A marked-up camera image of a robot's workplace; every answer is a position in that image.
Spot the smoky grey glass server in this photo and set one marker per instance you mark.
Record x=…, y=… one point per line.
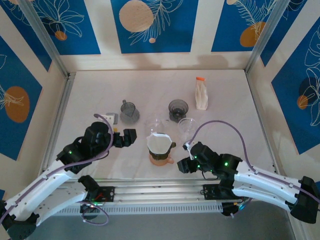
x=130, y=113

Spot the orange translucent server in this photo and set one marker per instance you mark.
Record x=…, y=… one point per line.
x=160, y=162

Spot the clear glass dripper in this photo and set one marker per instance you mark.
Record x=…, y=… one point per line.
x=187, y=126

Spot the dark grey plastic dripper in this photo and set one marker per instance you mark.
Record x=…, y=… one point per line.
x=178, y=106

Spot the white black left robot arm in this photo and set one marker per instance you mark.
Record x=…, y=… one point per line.
x=37, y=185

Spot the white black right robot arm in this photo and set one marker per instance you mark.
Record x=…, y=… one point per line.
x=265, y=185

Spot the orange filter holder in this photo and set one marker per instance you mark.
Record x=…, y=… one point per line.
x=200, y=78

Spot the white pouch with orange cap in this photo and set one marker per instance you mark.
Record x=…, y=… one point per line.
x=201, y=97

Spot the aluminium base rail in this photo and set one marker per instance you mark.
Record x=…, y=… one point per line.
x=160, y=192

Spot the aluminium side rail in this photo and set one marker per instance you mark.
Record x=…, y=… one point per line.
x=61, y=110

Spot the aluminium frame post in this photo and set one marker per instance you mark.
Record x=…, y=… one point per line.
x=265, y=32
x=42, y=32

